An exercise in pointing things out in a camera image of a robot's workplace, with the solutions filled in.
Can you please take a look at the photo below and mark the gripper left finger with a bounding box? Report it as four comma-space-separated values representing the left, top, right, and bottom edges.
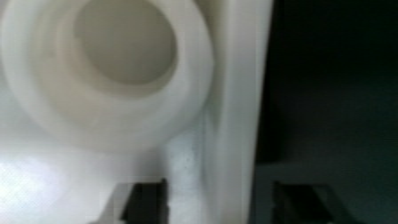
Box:
88, 178, 169, 224

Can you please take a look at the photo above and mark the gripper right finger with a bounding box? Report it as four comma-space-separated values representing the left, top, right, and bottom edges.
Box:
272, 182, 356, 224

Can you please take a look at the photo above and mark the white square table top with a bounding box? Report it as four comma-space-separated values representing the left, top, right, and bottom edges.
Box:
0, 0, 274, 224

